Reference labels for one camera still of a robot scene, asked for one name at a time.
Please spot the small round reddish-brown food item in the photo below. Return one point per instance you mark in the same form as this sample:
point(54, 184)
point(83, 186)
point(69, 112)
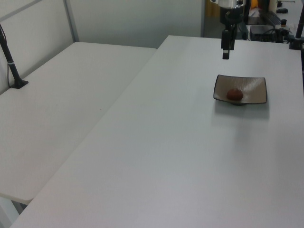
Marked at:
point(234, 94)

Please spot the black vertical pole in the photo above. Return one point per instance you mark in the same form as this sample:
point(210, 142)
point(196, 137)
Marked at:
point(246, 28)

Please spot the yellow panel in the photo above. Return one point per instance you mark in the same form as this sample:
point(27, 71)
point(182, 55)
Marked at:
point(212, 10)

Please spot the black keyboard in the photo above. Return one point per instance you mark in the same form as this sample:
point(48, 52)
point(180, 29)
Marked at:
point(270, 17)

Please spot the black Franka gripper body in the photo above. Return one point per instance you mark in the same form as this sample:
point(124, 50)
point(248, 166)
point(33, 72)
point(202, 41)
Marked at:
point(231, 16)

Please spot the square brown ceramic plate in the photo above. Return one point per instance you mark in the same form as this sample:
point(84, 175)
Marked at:
point(251, 89)

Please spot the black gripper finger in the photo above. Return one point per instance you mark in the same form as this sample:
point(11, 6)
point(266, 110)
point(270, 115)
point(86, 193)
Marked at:
point(226, 45)
point(233, 38)

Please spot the orange object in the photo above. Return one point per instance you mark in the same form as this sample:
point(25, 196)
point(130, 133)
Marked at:
point(254, 3)

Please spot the black clamp camera stand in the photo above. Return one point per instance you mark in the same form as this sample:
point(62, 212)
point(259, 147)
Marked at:
point(298, 33)

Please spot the silver white Franka robot arm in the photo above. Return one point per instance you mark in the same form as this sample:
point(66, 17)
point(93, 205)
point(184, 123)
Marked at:
point(228, 2)

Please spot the black computer mouse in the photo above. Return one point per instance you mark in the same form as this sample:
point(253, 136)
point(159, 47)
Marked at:
point(282, 10)

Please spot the black camera stand pole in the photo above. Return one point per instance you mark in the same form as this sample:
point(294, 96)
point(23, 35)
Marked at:
point(10, 64)

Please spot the black electronics box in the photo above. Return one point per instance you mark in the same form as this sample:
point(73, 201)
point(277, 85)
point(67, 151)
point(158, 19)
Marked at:
point(263, 33)

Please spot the white cylinder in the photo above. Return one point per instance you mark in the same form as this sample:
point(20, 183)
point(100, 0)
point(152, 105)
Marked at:
point(273, 4)

